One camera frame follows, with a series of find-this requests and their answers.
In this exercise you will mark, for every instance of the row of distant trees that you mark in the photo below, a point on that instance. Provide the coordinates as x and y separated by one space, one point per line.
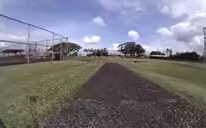
96 52

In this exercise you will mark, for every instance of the dark gravel path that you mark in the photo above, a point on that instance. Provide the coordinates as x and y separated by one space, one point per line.
114 86

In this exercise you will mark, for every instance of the large spreading tree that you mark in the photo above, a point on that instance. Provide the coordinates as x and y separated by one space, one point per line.
131 48

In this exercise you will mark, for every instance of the dark bushes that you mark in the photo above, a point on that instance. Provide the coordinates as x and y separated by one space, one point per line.
157 53

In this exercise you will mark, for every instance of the green grass field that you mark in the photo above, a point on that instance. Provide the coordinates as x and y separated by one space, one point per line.
34 86

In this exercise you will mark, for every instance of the low roofed pavilion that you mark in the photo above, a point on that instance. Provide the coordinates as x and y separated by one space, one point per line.
12 51

